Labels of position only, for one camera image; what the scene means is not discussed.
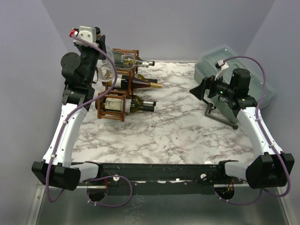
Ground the clear wine bottle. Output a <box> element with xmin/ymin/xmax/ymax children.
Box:
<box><xmin>96</xmin><ymin>27</ymin><xmax>118</xmax><ymax>83</ymax></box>

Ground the clear bottle dark label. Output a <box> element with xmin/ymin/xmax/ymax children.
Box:
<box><xmin>112</xmin><ymin>51</ymin><xmax>155</xmax><ymax>70</ymax></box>

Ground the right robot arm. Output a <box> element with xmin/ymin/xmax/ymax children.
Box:
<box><xmin>189</xmin><ymin>68</ymin><xmax>294</xmax><ymax>189</ymax></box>

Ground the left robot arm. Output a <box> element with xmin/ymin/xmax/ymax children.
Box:
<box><xmin>31</xmin><ymin>44</ymin><xmax>104</xmax><ymax>191</ymax></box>

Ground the dark bottle gold foil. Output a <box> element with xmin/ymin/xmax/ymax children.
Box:
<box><xmin>114</xmin><ymin>75</ymin><xmax>163</xmax><ymax>90</ymax></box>

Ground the green bottle behind rack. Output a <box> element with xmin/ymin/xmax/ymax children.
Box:
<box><xmin>135</xmin><ymin>56</ymin><xmax>147</xmax><ymax>67</ymax></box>

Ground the brown wooden wine rack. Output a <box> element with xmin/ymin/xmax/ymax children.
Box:
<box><xmin>97</xmin><ymin>48</ymin><xmax>139</xmax><ymax>122</ymax></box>

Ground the green bottle white label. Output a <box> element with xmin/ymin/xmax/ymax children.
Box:
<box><xmin>100</xmin><ymin>95</ymin><xmax>156</xmax><ymax>113</ymax></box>

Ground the translucent green plastic toolbox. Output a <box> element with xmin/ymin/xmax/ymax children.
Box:
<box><xmin>194</xmin><ymin>45</ymin><xmax>276</xmax><ymax>123</ymax></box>

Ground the dark metal crank tool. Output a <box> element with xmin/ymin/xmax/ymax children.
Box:
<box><xmin>202</xmin><ymin>98</ymin><xmax>239</xmax><ymax>130</ymax></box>

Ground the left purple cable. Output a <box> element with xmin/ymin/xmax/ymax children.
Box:
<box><xmin>45</xmin><ymin>35</ymin><xmax>133</xmax><ymax>208</ymax></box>

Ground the purple cable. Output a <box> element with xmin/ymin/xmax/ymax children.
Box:
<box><xmin>45</xmin><ymin>35</ymin><xmax>133</xmax><ymax>208</ymax></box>
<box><xmin>219</xmin><ymin>56</ymin><xmax>293</xmax><ymax>204</ymax></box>

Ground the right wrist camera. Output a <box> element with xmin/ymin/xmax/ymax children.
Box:
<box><xmin>215</xmin><ymin>60</ymin><xmax>229</xmax><ymax>80</ymax></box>

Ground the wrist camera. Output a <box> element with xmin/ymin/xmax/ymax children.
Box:
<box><xmin>215</xmin><ymin>60</ymin><xmax>229</xmax><ymax>80</ymax></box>
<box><xmin>69</xmin><ymin>26</ymin><xmax>99</xmax><ymax>47</ymax></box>

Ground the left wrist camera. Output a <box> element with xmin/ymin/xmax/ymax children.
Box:
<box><xmin>69</xmin><ymin>26</ymin><xmax>99</xmax><ymax>47</ymax></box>

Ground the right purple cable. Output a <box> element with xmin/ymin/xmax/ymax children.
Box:
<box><xmin>219</xmin><ymin>56</ymin><xmax>293</xmax><ymax>204</ymax></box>

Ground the black front mounting rail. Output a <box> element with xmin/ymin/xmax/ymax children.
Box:
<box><xmin>81</xmin><ymin>163</ymin><xmax>232</xmax><ymax>195</ymax></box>

